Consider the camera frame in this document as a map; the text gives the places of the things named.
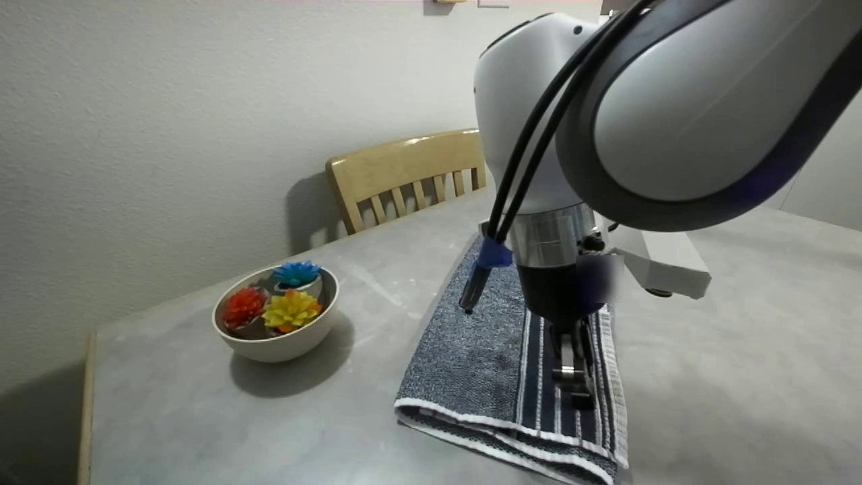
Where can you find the cream ceramic bowl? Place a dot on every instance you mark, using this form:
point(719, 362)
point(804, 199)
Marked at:
point(265, 345)

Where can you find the yellow toy flower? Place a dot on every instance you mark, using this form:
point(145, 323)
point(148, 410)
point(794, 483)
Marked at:
point(291, 312)

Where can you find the blue toy flower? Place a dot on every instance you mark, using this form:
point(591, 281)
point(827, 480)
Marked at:
point(293, 273)

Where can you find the red toy flower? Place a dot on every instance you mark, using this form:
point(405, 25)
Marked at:
point(242, 309)

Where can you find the light wooden chair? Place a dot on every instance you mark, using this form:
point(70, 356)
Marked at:
point(392, 180)

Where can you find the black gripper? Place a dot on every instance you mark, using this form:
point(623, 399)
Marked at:
point(567, 296)

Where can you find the gray towel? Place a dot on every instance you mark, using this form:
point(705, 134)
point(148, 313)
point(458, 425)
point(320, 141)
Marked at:
point(483, 382)

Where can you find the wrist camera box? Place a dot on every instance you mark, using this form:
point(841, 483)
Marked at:
point(662, 262)

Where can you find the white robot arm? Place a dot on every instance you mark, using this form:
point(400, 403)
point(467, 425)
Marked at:
point(611, 141)

